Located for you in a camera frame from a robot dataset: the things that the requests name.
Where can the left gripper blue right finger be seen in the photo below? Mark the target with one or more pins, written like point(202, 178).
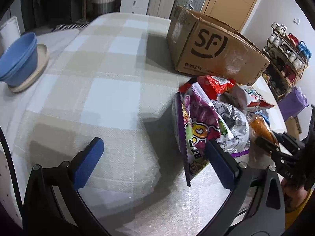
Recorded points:
point(223, 163)

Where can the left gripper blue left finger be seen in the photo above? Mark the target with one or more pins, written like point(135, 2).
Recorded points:
point(85, 162)

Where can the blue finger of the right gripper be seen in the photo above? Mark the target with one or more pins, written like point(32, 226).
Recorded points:
point(285, 139)
point(271, 149)

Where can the bread roll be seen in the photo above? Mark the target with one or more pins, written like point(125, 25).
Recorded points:
point(259, 128)

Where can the silver grey snack bag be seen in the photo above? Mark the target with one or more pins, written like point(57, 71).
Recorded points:
point(234, 129)

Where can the purple candy bag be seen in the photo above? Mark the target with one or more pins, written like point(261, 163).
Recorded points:
point(195, 122)

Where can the red small snack pack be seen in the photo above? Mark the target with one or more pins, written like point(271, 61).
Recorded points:
point(213, 86)

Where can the person right hand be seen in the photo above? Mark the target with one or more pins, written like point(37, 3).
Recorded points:
point(295, 198)

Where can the shoe rack with shoes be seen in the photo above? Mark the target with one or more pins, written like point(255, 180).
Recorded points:
point(288, 58)

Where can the checked tablecloth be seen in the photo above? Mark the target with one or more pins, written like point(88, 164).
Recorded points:
point(114, 80)

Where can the SF cardboard box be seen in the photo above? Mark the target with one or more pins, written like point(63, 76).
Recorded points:
point(202, 45)

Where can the blue stacked bowls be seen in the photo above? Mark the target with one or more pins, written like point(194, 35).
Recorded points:
point(19, 61)

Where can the wooden door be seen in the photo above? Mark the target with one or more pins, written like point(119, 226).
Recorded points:
point(235, 13)

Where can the white trash bin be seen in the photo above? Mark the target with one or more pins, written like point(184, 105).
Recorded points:
point(10, 32)

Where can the woven laundry basket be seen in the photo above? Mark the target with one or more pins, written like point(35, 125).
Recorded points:
point(103, 6)

